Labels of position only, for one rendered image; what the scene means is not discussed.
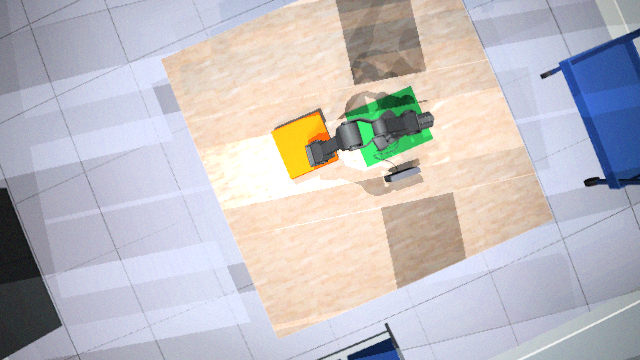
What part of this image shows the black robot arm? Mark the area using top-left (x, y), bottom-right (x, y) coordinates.
top-left (305, 109), bottom-right (435, 167)

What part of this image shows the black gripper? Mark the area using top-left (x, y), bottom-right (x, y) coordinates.
top-left (373, 133), bottom-right (403, 151)

